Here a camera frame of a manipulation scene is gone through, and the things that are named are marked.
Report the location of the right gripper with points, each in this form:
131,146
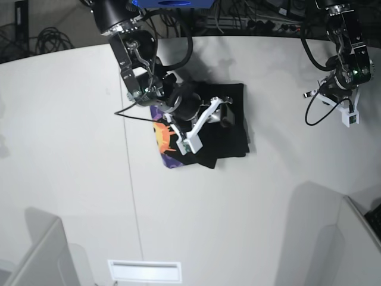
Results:
184,104

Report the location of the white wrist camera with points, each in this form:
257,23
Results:
348,109
190,141

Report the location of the white right partition panel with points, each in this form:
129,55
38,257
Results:
360,262

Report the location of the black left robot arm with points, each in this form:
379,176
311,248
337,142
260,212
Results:
351,66

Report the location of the white table slot plate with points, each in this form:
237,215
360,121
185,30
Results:
146,272

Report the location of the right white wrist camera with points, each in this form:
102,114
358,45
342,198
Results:
190,141

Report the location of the blue box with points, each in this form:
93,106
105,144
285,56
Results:
173,3

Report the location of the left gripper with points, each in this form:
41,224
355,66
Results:
331,88

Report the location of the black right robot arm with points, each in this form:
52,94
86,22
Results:
149,82

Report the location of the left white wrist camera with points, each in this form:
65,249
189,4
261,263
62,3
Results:
348,109

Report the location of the white partition panel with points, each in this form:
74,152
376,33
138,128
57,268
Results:
47,262
360,262

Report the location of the white power strip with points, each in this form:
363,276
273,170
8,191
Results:
225,24

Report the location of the black keyboard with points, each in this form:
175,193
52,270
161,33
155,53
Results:
374,220

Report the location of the white left partition panel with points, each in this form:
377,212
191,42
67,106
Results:
47,262

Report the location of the black T-shirt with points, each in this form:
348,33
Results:
218,142

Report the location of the black tower case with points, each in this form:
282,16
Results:
21,12

